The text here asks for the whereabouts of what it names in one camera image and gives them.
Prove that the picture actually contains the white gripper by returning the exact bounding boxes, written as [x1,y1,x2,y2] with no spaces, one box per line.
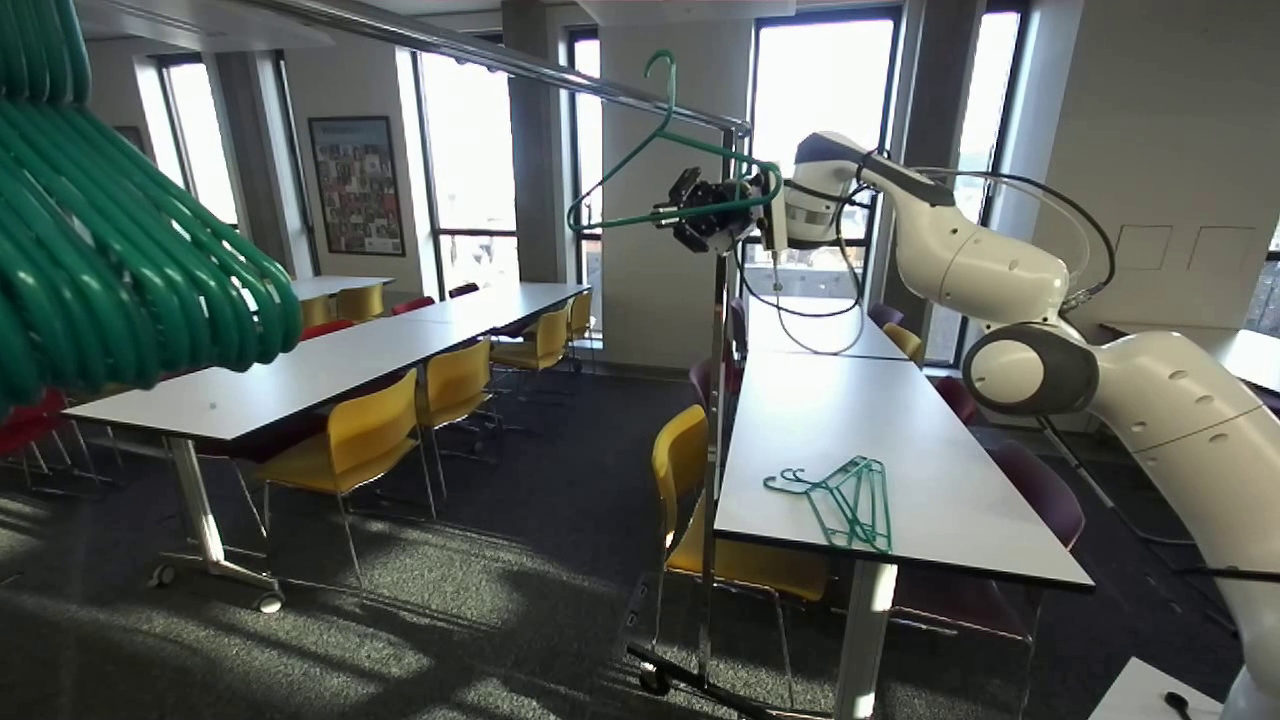
[668,168,779,254]

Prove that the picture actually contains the green wire hanger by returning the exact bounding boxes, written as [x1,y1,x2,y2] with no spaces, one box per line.
[565,47,790,242]

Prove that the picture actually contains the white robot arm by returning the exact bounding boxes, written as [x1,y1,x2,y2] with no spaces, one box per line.
[668,134,1280,720]

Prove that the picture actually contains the yellow chair near table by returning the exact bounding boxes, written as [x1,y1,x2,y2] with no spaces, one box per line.
[649,403,831,608]

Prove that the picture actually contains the white near table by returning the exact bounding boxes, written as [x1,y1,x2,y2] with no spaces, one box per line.
[711,303,1093,590]

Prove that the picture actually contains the green hangers on table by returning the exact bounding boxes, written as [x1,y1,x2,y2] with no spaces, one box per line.
[763,457,897,552]

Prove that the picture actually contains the maroon chair near table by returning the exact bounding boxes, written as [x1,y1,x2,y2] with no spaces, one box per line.
[897,446,1087,643]

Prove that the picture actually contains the long white table row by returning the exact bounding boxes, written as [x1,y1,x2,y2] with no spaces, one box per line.
[69,284,576,440]

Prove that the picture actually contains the metal clothes rail stand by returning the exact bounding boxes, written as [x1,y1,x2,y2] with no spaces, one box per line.
[236,0,757,697]

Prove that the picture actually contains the framed wall picture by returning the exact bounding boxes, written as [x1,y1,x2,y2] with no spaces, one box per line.
[309,118,404,256]

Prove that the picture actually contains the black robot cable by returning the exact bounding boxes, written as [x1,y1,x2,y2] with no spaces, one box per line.
[733,165,1125,365]

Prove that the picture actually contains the green hangers on rail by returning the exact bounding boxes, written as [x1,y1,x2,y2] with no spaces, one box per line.
[0,0,300,414]

